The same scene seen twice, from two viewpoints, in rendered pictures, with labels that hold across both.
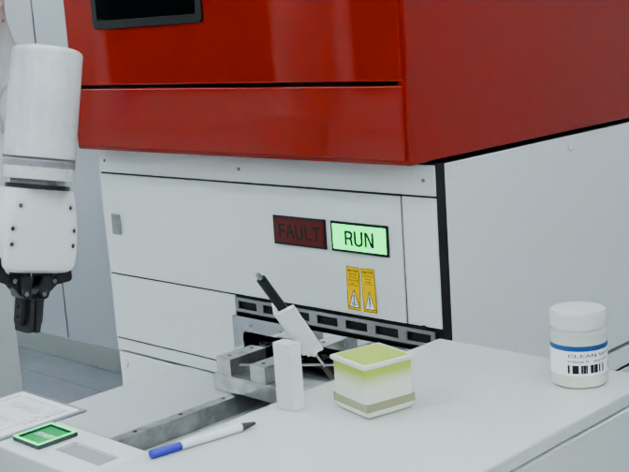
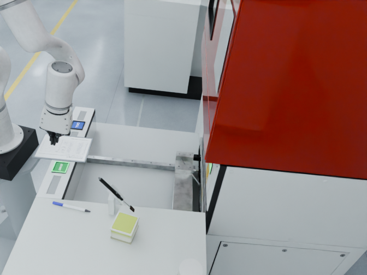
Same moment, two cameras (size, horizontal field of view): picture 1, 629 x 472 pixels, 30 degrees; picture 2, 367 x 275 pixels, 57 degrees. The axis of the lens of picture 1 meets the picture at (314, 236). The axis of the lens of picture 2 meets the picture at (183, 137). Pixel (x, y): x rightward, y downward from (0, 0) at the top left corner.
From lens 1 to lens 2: 126 cm
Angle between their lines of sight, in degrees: 47
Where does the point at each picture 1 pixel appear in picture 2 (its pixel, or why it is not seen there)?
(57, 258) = (59, 130)
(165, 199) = not seen: hidden behind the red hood
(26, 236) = (46, 122)
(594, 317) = not seen: outside the picture
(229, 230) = not seen: hidden behind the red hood
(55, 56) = (53, 76)
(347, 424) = (105, 235)
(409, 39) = (218, 121)
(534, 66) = (313, 148)
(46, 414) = (76, 156)
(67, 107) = (58, 93)
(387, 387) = (119, 237)
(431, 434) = (108, 265)
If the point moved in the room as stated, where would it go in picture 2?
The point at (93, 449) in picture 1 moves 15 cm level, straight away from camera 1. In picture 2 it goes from (58, 183) to (88, 161)
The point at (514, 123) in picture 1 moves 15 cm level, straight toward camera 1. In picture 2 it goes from (285, 164) to (250, 180)
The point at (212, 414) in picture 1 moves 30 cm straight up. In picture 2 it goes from (162, 167) to (167, 117)
